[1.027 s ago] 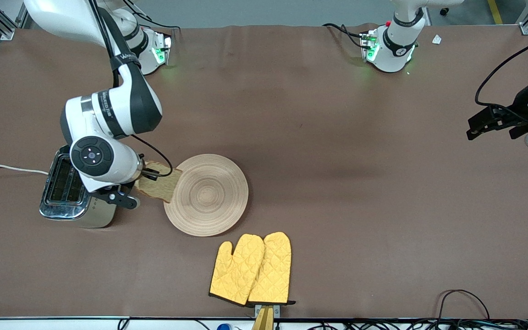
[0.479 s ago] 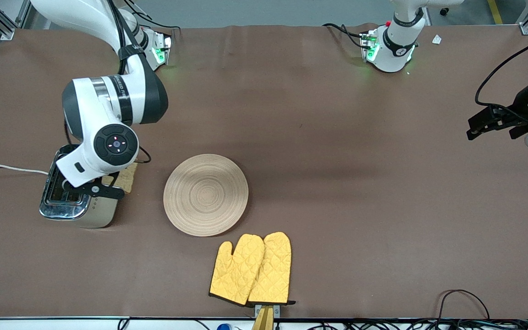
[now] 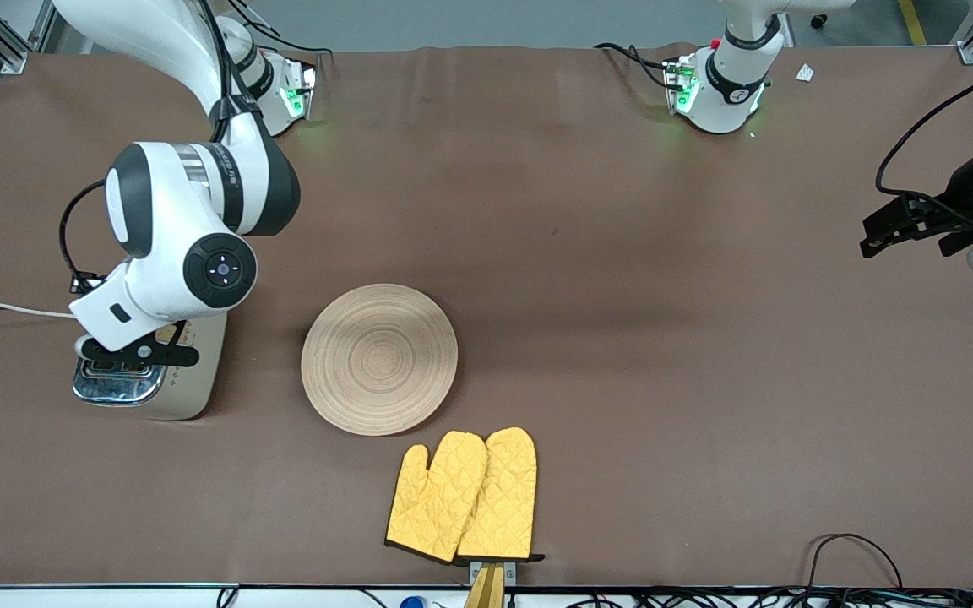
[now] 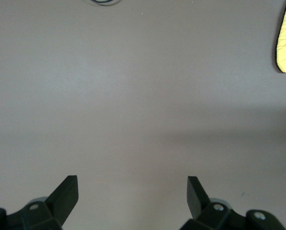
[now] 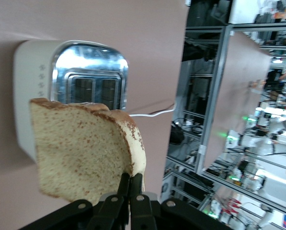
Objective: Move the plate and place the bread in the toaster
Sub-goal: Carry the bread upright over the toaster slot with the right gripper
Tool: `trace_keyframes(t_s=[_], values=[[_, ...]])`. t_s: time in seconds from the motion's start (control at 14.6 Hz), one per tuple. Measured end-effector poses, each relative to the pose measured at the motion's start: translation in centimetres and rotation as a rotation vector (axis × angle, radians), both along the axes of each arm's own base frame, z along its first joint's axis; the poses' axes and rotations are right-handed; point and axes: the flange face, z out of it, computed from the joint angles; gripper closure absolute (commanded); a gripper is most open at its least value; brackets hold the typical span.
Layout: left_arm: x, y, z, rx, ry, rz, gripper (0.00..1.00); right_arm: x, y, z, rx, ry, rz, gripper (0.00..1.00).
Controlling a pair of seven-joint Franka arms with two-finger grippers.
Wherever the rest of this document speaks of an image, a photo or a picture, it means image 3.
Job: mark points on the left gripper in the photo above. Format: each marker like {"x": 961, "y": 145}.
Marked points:
{"x": 964, "y": 191}

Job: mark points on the round wooden plate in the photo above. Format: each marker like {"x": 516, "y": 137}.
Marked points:
{"x": 381, "y": 359}

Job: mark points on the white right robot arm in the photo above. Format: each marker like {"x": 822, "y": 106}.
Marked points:
{"x": 165, "y": 211}

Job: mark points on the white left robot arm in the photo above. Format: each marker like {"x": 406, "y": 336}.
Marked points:
{"x": 727, "y": 93}

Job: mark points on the silver beige two-slot toaster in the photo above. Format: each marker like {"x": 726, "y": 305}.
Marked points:
{"x": 199, "y": 380}

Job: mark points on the small white paper scrap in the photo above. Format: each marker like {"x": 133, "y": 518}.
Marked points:
{"x": 805, "y": 73}

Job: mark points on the black caster wheel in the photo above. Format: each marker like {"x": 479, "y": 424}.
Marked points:
{"x": 818, "y": 20}

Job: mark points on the brown table cover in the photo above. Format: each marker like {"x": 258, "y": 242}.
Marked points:
{"x": 571, "y": 211}

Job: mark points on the yellow quilted oven mitt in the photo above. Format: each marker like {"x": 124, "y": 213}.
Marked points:
{"x": 436, "y": 498}
{"x": 503, "y": 498}

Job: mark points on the blue cap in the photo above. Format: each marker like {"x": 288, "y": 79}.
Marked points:
{"x": 412, "y": 602}

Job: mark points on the grey metal bracket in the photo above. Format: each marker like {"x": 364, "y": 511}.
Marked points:
{"x": 510, "y": 570}

